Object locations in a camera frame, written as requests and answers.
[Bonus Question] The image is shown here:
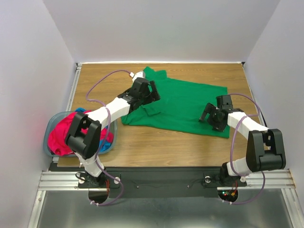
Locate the green t shirt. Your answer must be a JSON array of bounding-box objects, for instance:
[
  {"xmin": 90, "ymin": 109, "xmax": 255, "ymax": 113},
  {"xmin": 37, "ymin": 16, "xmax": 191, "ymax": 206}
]
[{"xmin": 121, "ymin": 66, "xmax": 230, "ymax": 138}]

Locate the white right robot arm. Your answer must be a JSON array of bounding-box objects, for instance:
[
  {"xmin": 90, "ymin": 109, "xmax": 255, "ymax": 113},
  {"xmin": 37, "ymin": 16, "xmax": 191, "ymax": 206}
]
[{"xmin": 199, "ymin": 95, "xmax": 286, "ymax": 185}]

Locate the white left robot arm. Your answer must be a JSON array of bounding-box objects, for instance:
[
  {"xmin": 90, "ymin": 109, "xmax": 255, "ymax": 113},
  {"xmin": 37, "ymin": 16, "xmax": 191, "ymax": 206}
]
[{"xmin": 65, "ymin": 77, "xmax": 160, "ymax": 187}]

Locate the blue t shirt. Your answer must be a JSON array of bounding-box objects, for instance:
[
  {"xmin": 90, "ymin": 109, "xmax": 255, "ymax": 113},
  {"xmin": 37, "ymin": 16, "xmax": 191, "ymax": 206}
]
[{"xmin": 75, "ymin": 107, "xmax": 113, "ymax": 149}]

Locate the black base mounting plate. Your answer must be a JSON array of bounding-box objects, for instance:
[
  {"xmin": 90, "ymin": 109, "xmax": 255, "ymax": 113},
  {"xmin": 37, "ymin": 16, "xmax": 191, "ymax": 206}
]
[{"xmin": 49, "ymin": 163, "xmax": 247, "ymax": 203}]

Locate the grey plastic bin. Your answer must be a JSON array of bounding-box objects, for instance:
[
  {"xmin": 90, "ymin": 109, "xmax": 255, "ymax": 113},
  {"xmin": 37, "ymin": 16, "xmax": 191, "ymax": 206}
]
[{"xmin": 43, "ymin": 110, "xmax": 118, "ymax": 158}]

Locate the pink t shirt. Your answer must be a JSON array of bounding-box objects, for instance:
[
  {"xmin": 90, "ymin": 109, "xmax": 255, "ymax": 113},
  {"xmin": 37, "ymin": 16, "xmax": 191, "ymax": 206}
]
[{"xmin": 47, "ymin": 110, "xmax": 114, "ymax": 157}]

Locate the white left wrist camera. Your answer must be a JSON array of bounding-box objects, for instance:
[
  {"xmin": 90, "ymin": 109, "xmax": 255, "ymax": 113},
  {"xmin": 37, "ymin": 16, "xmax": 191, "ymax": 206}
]
[{"xmin": 129, "ymin": 71, "xmax": 145, "ymax": 82}]

